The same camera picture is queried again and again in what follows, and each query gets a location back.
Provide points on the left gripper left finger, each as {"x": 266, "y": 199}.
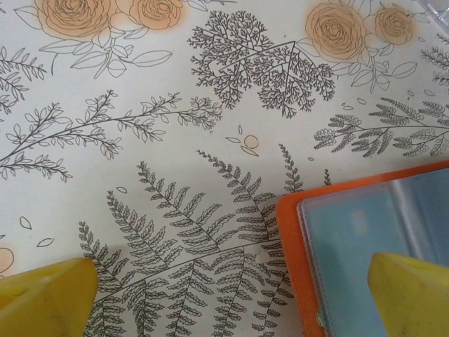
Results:
{"x": 42, "y": 302}

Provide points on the clear acrylic card stand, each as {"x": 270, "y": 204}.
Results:
{"x": 440, "y": 7}

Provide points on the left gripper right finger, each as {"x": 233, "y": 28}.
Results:
{"x": 414, "y": 302}

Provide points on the orange card holder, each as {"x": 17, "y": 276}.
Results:
{"x": 291, "y": 245}

